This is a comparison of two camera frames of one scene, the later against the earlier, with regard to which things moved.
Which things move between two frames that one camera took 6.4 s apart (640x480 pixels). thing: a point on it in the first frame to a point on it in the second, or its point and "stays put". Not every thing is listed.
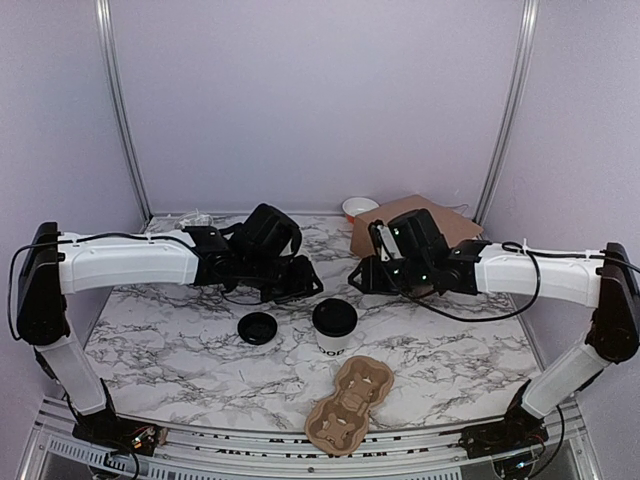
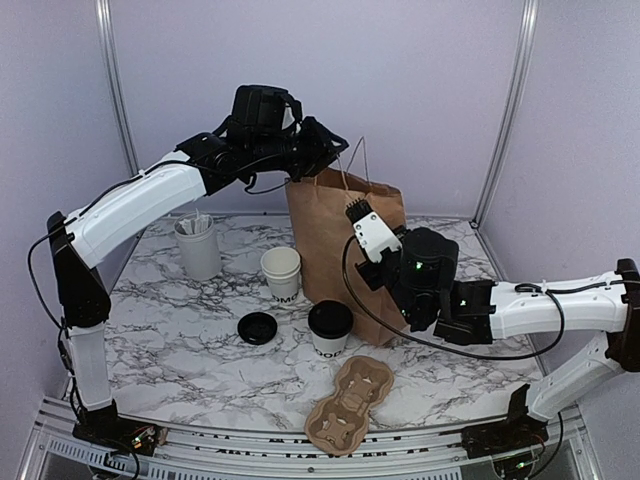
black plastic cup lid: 257,328 stays put
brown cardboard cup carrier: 337,426 stays put
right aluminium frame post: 514,112 stays put
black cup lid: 334,317 stays put
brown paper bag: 453,226 to 318,203
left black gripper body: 275,283 to 309,153
